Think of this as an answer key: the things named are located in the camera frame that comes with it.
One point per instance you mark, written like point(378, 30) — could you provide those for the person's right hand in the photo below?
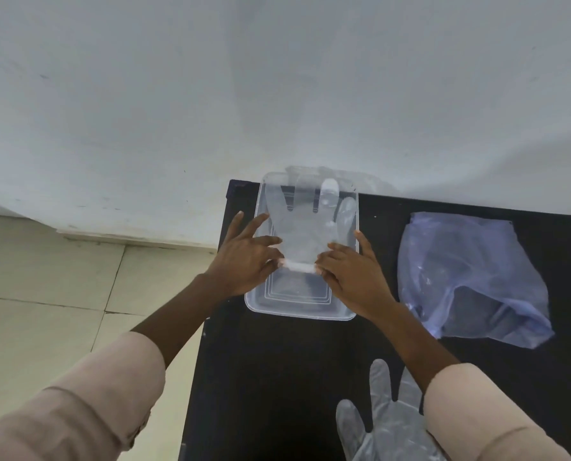
point(357, 280)

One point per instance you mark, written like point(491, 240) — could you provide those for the person's left hand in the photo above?
point(240, 266)

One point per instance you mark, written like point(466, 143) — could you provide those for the person's left middle finger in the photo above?
point(267, 241)

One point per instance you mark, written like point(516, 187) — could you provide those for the person's right little finger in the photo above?
point(365, 245)

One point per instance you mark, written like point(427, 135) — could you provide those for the person's right middle finger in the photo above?
point(328, 259)

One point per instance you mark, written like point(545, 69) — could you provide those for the person's left little finger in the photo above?
point(234, 226)

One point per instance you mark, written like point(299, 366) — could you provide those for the clear plastic glove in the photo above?
point(391, 427)
point(301, 230)

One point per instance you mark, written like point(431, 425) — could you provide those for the person's left forearm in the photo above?
point(103, 379)

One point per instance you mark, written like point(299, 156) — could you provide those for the person's right forearm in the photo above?
point(458, 408)

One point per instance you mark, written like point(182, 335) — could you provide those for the clear plastic container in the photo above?
point(295, 297)

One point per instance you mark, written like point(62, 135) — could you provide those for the purple plastic bag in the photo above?
point(463, 268)

